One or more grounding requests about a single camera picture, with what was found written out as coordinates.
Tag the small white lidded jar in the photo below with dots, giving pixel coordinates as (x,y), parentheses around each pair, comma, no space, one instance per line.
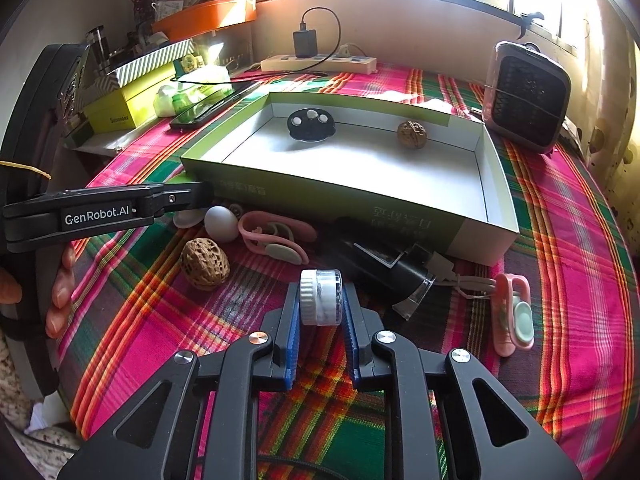
(321,297)

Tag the person's hand fingertips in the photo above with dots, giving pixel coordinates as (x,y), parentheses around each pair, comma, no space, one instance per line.
(62,295)

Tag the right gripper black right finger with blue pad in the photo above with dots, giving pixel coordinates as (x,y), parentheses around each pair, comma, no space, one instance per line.
(446,415)

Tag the dotted yellow curtain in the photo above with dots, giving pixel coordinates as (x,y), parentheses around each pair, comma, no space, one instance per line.
(612,147)

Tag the yellow box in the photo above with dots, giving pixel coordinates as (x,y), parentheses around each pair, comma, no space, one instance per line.
(130,106)

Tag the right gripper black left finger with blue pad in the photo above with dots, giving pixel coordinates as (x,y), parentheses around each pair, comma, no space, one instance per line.
(197,413)

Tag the black rectangular stamp device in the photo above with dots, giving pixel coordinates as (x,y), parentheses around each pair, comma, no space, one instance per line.
(391,270)

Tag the black smartphone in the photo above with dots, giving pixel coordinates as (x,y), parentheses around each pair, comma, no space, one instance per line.
(204,111)

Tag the green top white knob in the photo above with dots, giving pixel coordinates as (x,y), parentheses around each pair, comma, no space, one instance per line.
(187,219)

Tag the black round battery holder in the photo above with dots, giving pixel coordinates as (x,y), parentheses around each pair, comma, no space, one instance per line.
(311,125)

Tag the striped white green box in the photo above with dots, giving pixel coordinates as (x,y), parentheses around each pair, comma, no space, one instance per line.
(143,65)

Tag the black window hook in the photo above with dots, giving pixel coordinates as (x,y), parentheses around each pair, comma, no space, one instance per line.
(527,20)

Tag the black charger adapter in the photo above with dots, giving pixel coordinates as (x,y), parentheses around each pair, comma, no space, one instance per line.
(305,41)

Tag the orange tray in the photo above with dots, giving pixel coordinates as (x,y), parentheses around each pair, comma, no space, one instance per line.
(207,16)

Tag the green tissue pack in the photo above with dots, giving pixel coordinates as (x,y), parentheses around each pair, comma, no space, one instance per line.
(173,98)

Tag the white power strip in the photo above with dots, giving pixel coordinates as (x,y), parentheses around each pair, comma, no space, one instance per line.
(334,64)

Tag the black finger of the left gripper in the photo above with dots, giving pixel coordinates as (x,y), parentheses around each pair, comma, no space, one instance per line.
(173,197)

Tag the pink clip with grey button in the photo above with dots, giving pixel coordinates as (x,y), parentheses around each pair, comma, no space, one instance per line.
(512,319)

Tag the white egg-shaped ball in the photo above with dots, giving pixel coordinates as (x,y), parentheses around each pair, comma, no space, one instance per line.
(221,224)

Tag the pink black space heater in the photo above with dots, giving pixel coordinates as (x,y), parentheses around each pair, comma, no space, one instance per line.
(526,96)

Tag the brown carved walnut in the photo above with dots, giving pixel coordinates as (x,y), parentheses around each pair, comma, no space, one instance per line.
(204,264)
(411,135)

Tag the white green shallow box tray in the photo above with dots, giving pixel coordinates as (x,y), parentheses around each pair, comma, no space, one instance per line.
(451,195)

